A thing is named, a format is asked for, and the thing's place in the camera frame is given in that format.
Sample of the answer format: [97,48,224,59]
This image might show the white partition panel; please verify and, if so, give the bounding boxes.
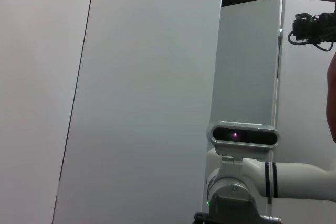
[267,0,336,224]
[51,0,226,224]
[202,0,284,224]
[0,0,97,224]

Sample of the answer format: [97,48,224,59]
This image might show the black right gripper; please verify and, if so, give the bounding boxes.
[194,212,218,224]

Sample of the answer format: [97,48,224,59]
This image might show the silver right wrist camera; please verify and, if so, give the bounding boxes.
[209,120,281,159]

